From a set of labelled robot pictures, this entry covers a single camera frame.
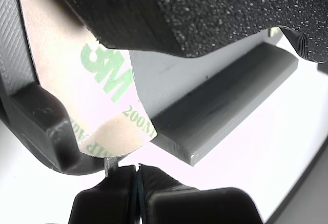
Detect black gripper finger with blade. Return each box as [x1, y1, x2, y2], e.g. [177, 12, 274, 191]
[68, 157, 140, 224]

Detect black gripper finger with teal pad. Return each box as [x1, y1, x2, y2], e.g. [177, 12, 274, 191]
[137, 164, 264, 224]

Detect black grainy gripper finger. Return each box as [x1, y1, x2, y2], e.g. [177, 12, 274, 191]
[48, 0, 328, 62]

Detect grey printed fixture plate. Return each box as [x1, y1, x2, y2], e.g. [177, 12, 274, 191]
[0, 0, 299, 176]

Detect white round base board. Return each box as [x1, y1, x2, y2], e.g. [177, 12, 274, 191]
[0, 62, 328, 224]

